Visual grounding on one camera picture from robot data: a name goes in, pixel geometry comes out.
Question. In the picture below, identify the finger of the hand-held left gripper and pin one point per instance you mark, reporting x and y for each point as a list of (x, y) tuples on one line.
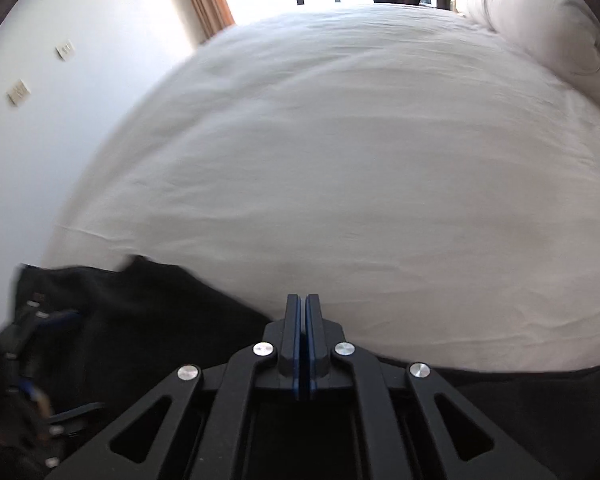
[(45, 322)]

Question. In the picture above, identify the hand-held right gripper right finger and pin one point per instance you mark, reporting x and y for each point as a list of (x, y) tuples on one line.
[(316, 332)]

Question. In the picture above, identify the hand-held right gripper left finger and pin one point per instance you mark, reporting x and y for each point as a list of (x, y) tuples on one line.
[(290, 332)]

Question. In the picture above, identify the black denim pants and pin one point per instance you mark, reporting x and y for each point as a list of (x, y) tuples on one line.
[(155, 320)]

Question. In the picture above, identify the bed with white sheet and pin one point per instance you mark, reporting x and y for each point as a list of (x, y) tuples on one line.
[(330, 160)]

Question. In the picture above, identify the rolled white duvet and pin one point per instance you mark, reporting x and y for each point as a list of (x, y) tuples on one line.
[(540, 20)]

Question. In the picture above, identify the white wall socket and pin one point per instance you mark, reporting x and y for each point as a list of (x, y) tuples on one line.
[(19, 92)]

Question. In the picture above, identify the white wall switch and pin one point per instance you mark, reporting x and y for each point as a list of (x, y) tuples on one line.
[(66, 50)]

